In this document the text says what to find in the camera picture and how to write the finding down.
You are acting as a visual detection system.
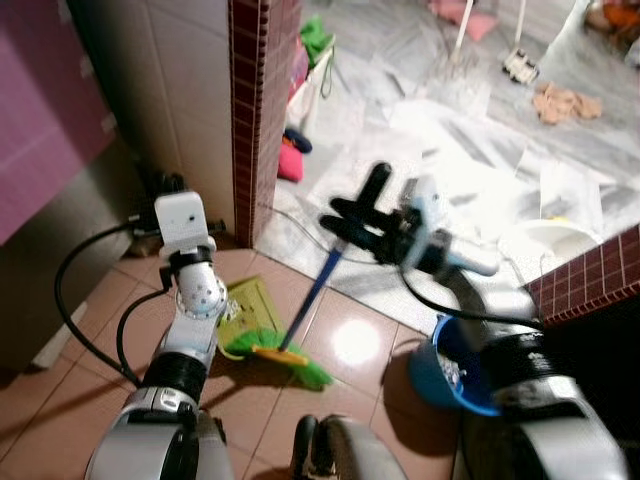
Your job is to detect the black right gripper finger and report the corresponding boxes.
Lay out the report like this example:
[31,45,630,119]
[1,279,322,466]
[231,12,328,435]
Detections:
[361,162,394,217]
[319,197,379,249]

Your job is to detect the blue-handled green broom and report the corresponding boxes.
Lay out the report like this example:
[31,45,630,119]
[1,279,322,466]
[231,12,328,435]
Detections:
[219,243,335,392]

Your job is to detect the pink floor mat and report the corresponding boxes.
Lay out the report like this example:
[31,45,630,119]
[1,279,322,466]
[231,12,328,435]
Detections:
[430,0,499,44]

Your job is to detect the pink bag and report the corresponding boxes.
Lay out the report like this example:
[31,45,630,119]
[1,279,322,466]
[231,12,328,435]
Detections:
[276,140,305,184]

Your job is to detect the dark blue round item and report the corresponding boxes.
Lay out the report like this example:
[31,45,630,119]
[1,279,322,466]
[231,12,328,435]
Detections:
[284,126,314,155]

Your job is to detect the white hanging bag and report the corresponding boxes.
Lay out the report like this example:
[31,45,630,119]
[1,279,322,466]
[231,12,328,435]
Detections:
[288,40,337,136]

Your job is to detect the yellow-green dustpan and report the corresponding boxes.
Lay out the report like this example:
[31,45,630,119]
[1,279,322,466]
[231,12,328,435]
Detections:
[217,276,288,359]

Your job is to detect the blue plastic bucket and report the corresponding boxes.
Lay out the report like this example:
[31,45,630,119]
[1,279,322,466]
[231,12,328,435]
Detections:
[407,314,501,418]

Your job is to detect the white paper scraps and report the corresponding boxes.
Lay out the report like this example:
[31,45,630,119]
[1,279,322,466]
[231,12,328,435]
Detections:
[226,298,249,325]

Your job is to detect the white squat toilet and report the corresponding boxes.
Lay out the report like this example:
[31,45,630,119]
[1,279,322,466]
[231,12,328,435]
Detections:
[498,214,603,281]

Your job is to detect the green cloth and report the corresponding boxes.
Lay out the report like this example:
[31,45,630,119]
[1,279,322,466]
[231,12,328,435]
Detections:
[299,16,335,67]

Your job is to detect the white mop pole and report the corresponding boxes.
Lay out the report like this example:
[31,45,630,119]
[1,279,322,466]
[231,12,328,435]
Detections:
[452,0,477,56]

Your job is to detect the brown crumpled cloth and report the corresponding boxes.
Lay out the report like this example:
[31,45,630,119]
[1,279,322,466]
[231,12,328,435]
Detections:
[532,82,605,126]

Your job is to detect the grey robot leg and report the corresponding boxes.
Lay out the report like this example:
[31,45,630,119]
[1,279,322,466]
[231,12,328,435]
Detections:
[289,414,406,480]

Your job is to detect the thin white pole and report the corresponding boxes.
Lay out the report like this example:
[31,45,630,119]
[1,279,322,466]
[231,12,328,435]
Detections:
[514,0,529,53]

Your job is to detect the orange clutter pile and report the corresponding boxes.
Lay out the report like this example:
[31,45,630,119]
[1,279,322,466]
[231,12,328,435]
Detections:
[584,0,640,46]

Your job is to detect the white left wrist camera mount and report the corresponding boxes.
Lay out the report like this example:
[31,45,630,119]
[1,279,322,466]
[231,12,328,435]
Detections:
[153,191,213,253]

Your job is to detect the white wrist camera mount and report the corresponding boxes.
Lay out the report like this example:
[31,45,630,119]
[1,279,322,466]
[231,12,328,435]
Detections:
[153,191,213,253]
[402,177,453,263]

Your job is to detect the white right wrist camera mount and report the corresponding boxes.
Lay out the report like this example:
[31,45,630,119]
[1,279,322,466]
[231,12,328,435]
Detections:
[402,177,453,263]

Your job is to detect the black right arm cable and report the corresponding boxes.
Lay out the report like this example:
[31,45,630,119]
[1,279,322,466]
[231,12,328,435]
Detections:
[398,262,546,333]

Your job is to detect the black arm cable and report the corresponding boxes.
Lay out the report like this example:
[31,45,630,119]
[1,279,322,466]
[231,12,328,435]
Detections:
[398,262,546,333]
[54,221,173,389]

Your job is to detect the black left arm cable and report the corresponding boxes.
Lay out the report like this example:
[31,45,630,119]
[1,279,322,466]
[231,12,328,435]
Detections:
[54,221,173,389]

